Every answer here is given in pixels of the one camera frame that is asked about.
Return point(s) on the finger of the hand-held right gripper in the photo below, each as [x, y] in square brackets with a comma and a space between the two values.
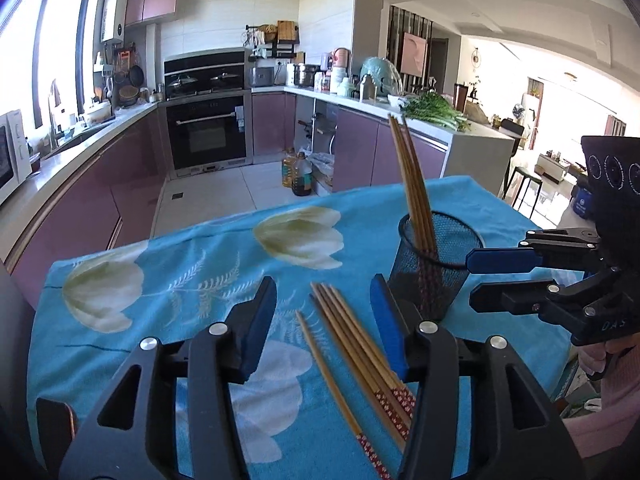
[500, 260]
[505, 297]

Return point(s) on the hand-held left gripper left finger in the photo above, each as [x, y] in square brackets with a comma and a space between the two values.
[257, 330]

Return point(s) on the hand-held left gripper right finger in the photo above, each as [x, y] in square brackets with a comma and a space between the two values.
[386, 322]

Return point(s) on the red-patterned wooden chopstick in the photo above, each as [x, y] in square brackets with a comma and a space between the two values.
[375, 339]
[350, 359]
[350, 341]
[330, 380]
[367, 339]
[360, 341]

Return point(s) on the black mesh utensil holder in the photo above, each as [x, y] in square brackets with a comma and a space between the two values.
[452, 285]

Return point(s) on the bunch of wooden chopsticks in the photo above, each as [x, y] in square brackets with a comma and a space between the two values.
[410, 175]

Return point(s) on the person's right forearm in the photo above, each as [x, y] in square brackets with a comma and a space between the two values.
[620, 410]

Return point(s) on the person's right hand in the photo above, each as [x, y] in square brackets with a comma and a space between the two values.
[592, 360]

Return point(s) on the blue bin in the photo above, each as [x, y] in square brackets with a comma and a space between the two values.
[584, 204]

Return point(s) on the green stool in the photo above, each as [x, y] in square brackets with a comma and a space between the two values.
[524, 174]

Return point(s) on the blue floral tablecloth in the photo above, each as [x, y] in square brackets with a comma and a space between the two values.
[200, 240]

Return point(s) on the dark cooking oil bottle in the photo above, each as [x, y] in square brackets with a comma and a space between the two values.
[302, 177]

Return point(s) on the yellow cooking oil bottle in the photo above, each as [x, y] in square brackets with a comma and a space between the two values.
[288, 170]

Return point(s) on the green leafy vegetables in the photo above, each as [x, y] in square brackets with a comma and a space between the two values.
[435, 110]

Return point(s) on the clear plastic bag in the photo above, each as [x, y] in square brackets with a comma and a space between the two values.
[321, 165]

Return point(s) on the pink base cabinet run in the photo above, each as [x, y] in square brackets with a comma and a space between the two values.
[355, 145]
[75, 200]

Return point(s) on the white bowl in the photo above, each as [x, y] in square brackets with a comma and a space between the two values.
[397, 101]

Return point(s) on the black integrated stove oven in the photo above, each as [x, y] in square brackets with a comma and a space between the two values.
[205, 125]

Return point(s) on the clear plastic jug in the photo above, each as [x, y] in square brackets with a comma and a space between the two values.
[368, 89]

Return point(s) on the smartphone with orange edge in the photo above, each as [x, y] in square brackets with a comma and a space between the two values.
[55, 417]

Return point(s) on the black slatted divider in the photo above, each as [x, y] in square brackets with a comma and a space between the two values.
[395, 45]

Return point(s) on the lidded pan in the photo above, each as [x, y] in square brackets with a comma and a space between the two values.
[225, 78]
[181, 81]

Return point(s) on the pink and white kettle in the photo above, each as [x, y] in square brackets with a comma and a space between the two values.
[341, 60]

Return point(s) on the steel stockpot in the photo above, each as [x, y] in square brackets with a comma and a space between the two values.
[305, 76]

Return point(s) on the woven basket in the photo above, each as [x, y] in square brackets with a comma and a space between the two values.
[129, 95]

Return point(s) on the white dish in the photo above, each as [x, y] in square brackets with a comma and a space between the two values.
[97, 112]

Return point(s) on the hanging black pan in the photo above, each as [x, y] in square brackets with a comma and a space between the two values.
[137, 76]

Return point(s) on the white microwave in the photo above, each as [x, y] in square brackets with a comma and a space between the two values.
[15, 160]

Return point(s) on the chrome kitchen faucet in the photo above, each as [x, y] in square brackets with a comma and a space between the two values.
[54, 105]

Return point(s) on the white water heater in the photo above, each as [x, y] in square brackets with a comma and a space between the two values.
[112, 15]

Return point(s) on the kitchen window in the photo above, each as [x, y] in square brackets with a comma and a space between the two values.
[60, 35]

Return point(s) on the wall clock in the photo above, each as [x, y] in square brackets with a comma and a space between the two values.
[476, 58]

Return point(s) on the pink wall painting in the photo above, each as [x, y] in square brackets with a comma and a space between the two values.
[414, 54]

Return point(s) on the wall spice rack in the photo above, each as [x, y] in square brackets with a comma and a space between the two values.
[275, 42]

